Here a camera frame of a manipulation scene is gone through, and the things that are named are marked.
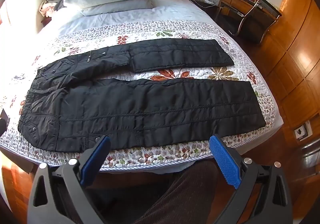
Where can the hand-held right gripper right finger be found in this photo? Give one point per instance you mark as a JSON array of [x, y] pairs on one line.
[[223, 159]]

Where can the white pillow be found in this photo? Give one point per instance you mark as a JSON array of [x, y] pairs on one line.
[[125, 7]]

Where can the black padded pants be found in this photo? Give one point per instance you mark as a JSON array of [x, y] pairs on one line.
[[150, 114]]

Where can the white bed sheet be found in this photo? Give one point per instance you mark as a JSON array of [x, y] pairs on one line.
[[160, 11]]

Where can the wooden desk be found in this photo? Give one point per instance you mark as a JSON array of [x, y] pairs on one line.
[[235, 1]]

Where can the person's leg in brown trousers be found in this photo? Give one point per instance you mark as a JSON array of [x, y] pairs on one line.
[[180, 194]]

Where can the dark bedside table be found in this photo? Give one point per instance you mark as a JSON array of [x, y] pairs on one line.
[[203, 6]]

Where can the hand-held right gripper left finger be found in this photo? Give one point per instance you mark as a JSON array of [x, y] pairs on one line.
[[96, 156]]

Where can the white wall socket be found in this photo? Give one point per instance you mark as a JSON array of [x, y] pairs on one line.
[[302, 131]]

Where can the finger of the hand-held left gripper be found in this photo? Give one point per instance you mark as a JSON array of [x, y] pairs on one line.
[[4, 120]]

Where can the floral quilted bedspread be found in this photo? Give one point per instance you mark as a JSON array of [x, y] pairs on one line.
[[190, 31]]

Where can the black metal-frame chair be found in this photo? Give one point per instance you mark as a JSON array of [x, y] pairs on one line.
[[250, 26]]

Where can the pile of clothes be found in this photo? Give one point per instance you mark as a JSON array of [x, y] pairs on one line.
[[51, 1]]

